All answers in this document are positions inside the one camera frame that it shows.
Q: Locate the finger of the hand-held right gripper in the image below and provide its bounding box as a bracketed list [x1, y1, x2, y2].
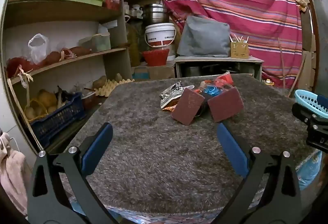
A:
[292, 102, 328, 151]
[317, 95, 328, 114]

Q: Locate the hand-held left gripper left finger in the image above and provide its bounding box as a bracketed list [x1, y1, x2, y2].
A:
[27, 122, 121, 224]

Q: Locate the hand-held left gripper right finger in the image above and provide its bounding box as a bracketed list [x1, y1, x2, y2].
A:
[216, 123, 303, 224]

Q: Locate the light blue plastic basket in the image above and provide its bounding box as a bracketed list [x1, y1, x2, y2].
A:
[294, 89, 328, 119]

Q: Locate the blue plastic bag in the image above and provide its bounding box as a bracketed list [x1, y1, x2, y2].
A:
[204, 85, 224, 98]

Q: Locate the wooden stick broom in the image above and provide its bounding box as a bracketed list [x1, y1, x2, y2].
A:
[278, 38, 307, 98]

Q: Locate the maroon scouring pad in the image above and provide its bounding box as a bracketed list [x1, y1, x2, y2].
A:
[171, 88, 204, 126]
[207, 86, 245, 123]

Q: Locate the dark blue plastic crate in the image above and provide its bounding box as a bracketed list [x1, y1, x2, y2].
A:
[30, 92, 87, 146]

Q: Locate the floral blue tablecloth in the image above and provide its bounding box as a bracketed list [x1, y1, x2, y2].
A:
[61, 150, 322, 224]

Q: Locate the grey shaggy rug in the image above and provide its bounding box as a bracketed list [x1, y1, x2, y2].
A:
[58, 73, 321, 214]

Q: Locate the egg carton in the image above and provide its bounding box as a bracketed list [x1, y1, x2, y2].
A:
[94, 78, 135, 97]

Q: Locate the red foil wrapper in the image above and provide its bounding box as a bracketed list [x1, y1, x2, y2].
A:
[214, 72, 234, 88]

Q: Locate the yellow mesh bag of potatoes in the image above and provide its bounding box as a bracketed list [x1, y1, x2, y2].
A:
[24, 89, 58, 122]

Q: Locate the black white patterned cloth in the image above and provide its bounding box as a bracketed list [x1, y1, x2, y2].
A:
[160, 81, 185, 109]

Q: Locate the grey low cabinet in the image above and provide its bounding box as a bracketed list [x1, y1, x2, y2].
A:
[174, 56, 264, 81]

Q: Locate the pink towel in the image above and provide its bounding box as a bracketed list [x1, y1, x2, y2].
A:
[0, 132, 32, 216]

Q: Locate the cardboard box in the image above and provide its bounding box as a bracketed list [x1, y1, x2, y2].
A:
[132, 65, 176, 80]

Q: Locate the wooden utensil holder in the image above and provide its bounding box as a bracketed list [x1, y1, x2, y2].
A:
[230, 36, 251, 59]

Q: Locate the sweet potato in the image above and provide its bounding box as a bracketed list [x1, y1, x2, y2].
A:
[61, 46, 92, 58]
[44, 51, 62, 65]

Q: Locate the translucent plastic container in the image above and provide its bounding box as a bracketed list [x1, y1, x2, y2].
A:
[78, 33, 111, 53]

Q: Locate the red woven basket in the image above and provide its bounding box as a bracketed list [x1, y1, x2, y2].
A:
[141, 48, 170, 67]

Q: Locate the yellow oil jug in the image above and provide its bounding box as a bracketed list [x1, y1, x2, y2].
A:
[126, 23, 141, 67]

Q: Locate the grey cushion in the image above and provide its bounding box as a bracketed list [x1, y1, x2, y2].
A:
[177, 16, 231, 58]

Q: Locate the white plastic bag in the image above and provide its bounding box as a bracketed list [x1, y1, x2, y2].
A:
[28, 33, 51, 64]

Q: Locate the red mesh bag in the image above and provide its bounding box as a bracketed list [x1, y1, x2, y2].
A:
[6, 57, 34, 77]

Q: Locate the white plastic bucket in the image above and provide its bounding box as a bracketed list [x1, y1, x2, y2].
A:
[145, 23, 177, 48]

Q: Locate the wooden shelf unit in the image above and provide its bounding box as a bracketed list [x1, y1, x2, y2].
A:
[2, 0, 134, 154]

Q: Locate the metal cooking pot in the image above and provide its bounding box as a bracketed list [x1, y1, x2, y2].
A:
[141, 4, 170, 26]

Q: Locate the small red plastic basket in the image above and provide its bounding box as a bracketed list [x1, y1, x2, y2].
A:
[103, 0, 122, 11]

